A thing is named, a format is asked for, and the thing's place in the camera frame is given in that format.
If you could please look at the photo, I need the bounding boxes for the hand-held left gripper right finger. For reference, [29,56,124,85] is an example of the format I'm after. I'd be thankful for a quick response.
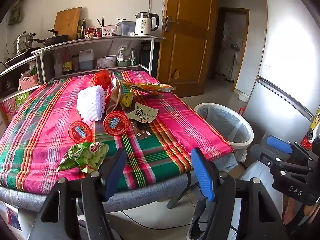
[190,147,288,240]

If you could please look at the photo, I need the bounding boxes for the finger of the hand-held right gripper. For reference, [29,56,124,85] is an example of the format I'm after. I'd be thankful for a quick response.
[266,135,315,161]
[259,153,313,181]

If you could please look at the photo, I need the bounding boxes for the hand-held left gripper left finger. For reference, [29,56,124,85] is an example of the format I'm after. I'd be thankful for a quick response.
[29,147,128,240]

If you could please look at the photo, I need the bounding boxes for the white round trash bin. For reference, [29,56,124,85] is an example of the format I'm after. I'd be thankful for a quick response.
[194,102,254,155]

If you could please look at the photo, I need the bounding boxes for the small brown wrapper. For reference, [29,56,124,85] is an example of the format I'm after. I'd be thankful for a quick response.
[130,119,153,140]

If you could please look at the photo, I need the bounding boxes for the red round lid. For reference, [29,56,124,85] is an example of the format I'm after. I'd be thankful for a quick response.
[103,111,130,137]
[68,120,93,144]

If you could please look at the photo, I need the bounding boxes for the white printed wrapper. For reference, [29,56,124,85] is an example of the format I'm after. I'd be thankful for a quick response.
[126,102,159,123]

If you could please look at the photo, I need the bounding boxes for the yellow green snack packet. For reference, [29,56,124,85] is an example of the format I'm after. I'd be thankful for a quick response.
[119,90,135,110]

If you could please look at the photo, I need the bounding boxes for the white foam fruit net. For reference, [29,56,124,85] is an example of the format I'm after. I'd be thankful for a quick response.
[76,84,107,122]

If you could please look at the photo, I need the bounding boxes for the red and white packet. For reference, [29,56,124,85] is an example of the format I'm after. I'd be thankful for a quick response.
[105,77,123,117]

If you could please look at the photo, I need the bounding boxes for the orange snack wrapper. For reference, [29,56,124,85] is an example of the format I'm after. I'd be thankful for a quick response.
[120,79,177,95]

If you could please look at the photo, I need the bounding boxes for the red plastic bag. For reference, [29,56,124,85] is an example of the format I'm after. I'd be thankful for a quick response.
[89,69,112,89]

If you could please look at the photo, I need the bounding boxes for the person's right hand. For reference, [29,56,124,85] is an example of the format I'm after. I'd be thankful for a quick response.
[282,197,320,227]

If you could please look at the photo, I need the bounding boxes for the dark table leg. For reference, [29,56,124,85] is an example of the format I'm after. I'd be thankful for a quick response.
[166,185,193,210]

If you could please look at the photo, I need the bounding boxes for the clear bin liner bag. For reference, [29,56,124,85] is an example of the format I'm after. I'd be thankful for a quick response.
[197,105,250,163]

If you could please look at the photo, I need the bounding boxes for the silver fridge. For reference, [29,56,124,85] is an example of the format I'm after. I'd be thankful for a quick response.
[244,0,320,145]

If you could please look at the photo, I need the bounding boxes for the pink green plaid tablecloth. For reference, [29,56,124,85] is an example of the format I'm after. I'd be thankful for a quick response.
[0,70,235,195]

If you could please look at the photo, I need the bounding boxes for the crumpled clear plastic bag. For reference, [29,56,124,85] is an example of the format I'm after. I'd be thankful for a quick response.
[96,57,109,69]

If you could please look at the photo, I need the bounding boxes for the white plastic jug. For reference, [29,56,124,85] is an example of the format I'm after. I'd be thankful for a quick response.
[79,49,95,71]

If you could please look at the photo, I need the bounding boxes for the black cabinet appliance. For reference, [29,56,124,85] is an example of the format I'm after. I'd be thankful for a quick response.
[140,41,160,78]

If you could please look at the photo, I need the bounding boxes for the red capped soy sauce bottle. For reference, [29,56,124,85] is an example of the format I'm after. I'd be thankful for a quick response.
[62,47,73,75]

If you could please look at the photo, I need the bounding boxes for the plastic bag of food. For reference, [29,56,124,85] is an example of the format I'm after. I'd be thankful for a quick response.
[117,45,132,62]

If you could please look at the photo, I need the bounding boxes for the clear plastic bottle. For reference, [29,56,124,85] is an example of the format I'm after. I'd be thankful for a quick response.
[54,52,63,77]

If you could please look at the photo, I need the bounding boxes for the green printed cardboard box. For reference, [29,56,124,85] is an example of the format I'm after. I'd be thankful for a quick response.
[0,90,33,124]

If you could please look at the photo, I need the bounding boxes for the pink woven basket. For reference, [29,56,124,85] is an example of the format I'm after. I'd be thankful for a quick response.
[19,74,39,91]

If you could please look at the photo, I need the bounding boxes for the wooden door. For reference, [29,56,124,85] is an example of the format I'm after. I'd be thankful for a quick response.
[156,0,220,98]

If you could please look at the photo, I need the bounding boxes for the black cooker appliance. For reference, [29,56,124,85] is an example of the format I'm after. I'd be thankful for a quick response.
[0,75,19,98]

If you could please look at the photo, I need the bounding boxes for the pink utensil holder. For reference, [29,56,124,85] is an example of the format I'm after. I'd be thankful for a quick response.
[101,25,117,37]

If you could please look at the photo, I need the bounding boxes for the clear plastic container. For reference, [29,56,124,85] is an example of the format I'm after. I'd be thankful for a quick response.
[115,21,137,36]

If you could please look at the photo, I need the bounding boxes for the black wok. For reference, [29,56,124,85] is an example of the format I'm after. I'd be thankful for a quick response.
[32,29,70,47]

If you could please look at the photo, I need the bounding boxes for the low side shelf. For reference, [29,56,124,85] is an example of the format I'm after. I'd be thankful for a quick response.
[0,55,43,128]

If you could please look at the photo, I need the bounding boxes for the white electric kettle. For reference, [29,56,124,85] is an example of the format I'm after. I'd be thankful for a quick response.
[134,12,160,36]

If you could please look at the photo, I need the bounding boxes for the black induction cooker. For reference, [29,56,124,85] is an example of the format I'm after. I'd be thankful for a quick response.
[4,47,42,67]

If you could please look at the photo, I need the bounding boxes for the wooden cutting board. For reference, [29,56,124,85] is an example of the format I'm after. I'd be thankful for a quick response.
[54,7,82,40]

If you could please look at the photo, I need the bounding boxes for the steel steamer pot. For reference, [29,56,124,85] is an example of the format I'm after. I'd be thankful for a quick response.
[13,31,37,55]

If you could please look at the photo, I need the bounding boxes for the hanging grey cloth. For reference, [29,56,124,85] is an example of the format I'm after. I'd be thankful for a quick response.
[8,1,25,26]

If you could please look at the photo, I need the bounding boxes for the black floor cable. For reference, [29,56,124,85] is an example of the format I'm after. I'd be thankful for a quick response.
[122,210,208,231]

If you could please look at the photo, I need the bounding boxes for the white frame shelf unit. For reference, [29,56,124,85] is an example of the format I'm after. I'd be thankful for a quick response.
[32,35,165,84]

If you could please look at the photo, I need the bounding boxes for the metal door handle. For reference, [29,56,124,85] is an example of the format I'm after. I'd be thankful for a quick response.
[164,15,180,32]

